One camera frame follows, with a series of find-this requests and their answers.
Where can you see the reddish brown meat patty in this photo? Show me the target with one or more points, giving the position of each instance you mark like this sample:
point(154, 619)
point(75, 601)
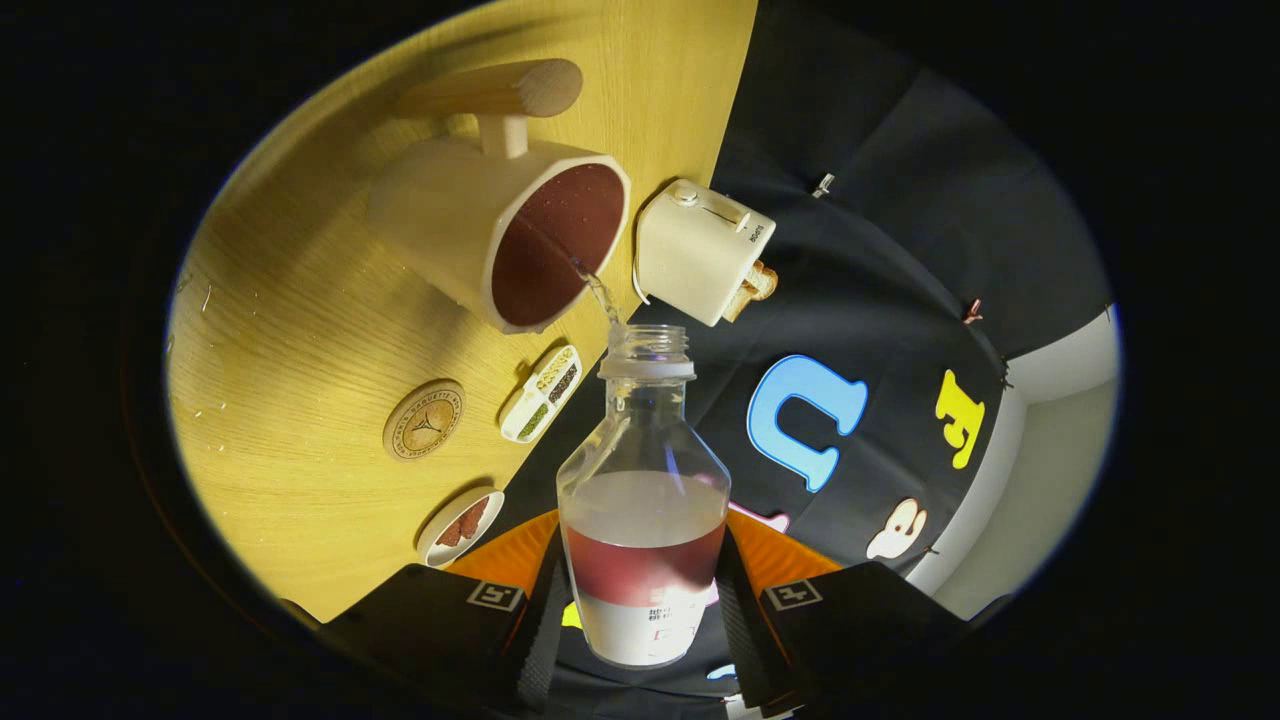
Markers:
point(475, 513)
point(452, 532)

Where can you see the white round plate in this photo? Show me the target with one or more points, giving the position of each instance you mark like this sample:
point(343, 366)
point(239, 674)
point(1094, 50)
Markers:
point(440, 552)

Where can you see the silver clip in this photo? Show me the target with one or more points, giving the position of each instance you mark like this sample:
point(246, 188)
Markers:
point(824, 185)

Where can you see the cream toaster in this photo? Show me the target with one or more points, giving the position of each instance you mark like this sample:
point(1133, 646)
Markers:
point(690, 250)

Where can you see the copper clip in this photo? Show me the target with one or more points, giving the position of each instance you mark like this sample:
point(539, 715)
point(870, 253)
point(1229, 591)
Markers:
point(973, 312)

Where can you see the wooden table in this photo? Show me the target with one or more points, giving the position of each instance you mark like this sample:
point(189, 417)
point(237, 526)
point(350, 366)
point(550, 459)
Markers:
point(300, 330)

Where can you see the round wooden coaster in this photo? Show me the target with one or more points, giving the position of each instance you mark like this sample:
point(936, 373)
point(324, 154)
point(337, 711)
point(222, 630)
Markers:
point(424, 420)

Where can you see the white divided seasoning dish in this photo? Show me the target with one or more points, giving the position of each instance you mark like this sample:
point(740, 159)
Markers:
point(540, 394)

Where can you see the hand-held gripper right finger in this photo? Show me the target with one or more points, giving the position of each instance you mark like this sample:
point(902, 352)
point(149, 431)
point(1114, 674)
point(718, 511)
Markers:
point(745, 635)

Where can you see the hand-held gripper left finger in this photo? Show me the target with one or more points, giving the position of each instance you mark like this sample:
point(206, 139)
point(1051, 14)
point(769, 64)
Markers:
point(535, 650)

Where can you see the toast slice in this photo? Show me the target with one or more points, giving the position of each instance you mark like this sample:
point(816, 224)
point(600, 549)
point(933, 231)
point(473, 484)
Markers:
point(764, 280)
point(740, 303)

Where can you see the clear juice bottle red label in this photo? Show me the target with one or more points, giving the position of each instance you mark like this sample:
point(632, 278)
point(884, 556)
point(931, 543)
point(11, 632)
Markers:
point(645, 520)

